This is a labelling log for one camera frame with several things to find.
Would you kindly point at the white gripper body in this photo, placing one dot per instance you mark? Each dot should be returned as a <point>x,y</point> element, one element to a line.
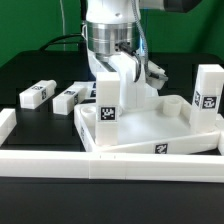
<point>120,80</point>

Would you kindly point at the white desk top tray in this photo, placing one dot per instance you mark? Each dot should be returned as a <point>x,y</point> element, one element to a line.
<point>161,127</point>

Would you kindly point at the white fiducial marker sheet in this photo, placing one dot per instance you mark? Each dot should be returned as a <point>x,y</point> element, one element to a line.
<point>87,90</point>

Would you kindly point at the white U-shaped fence frame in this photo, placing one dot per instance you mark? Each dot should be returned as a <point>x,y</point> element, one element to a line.
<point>42,145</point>

